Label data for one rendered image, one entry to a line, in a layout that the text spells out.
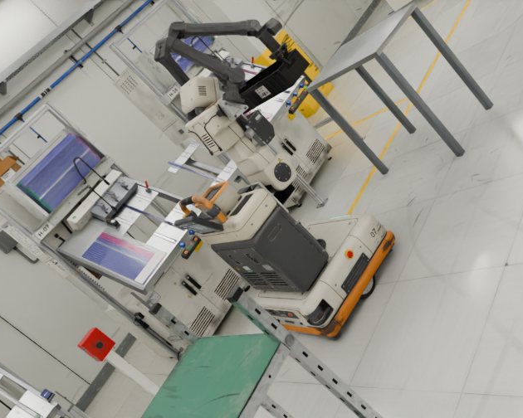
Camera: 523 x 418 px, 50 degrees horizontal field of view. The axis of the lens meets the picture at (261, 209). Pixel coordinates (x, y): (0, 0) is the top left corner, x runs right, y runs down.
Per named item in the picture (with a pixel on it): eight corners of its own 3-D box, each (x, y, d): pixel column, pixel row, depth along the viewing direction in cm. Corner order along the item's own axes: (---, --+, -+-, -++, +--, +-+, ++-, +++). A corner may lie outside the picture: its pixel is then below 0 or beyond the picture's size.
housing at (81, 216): (128, 186, 397) (121, 172, 386) (83, 236, 372) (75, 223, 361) (119, 182, 400) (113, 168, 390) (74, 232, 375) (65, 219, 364)
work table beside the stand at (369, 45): (462, 156, 323) (375, 51, 301) (382, 175, 385) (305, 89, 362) (493, 104, 341) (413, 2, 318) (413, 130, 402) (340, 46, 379)
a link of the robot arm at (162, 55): (146, 55, 287) (160, 51, 282) (157, 37, 294) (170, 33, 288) (197, 114, 317) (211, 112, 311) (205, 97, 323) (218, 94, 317)
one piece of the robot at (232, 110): (235, 119, 269) (221, 99, 266) (231, 121, 273) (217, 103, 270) (249, 107, 273) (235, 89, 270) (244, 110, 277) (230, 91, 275)
